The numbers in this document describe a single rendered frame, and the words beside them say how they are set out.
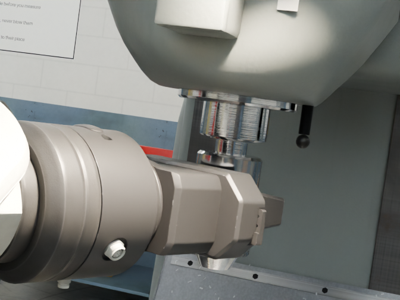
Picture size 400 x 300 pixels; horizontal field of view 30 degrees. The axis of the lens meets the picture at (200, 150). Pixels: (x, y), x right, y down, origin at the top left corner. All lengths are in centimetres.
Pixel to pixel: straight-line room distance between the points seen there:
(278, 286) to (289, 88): 47
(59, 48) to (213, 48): 493
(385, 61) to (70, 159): 31
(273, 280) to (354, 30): 50
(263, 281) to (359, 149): 19
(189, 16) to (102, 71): 480
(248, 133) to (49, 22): 495
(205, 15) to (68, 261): 15
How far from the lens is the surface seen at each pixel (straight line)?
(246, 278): 91
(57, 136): 40
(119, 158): 41
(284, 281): 91
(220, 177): 46
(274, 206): 53
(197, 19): 41
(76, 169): 39
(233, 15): 42
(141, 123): 506
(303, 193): 90
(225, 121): 51
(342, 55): 47
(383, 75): 62
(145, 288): 443
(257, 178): 52
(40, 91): 542
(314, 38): 45
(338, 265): 90
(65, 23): 537
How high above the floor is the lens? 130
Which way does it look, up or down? 3 degrees down
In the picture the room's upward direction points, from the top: 8 degrees clockwise
